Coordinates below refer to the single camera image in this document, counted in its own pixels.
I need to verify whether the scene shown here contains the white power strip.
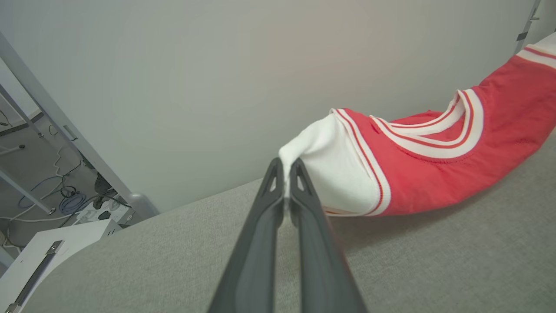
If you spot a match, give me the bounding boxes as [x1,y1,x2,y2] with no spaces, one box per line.
[76,198,131,226]

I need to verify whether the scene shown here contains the blue coiled cable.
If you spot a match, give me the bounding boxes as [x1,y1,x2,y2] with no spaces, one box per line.
[17,176,87,216]

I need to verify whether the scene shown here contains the thin grey metal frame leg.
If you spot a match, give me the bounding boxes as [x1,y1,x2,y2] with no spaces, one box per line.
[0,167,56,216]
[0,85,45,138]

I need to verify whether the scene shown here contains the thick grey metal frame beam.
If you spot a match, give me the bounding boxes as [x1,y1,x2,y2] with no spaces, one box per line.
[0,33,159,220]

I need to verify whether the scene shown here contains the grey fabric sofa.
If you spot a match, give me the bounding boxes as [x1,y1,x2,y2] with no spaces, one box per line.
[22,130,556,313]

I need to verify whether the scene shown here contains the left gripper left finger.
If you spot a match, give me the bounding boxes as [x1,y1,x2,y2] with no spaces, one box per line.
[208,157,285,313]

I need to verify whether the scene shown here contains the white appliance box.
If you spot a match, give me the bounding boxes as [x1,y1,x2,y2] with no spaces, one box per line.
[0,219,123,313]

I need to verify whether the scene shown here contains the red and white garment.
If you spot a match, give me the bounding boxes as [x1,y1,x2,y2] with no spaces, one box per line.
[278,33,556,218]

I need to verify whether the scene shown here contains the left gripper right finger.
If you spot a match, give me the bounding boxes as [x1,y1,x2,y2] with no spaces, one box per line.
[289,157,369,313]

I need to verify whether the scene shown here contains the black power adapter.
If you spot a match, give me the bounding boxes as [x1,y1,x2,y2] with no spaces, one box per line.
[93,173,114,197]

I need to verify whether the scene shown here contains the black metal handle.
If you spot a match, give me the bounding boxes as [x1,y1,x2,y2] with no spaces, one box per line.
[3,240,66,313]

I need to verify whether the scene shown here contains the grey metal wall bracket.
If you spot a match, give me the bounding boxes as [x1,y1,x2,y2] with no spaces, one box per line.
[515,0,543,55]

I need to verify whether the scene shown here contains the white floor cable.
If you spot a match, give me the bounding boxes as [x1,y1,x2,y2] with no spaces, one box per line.
[0,146,83,223]

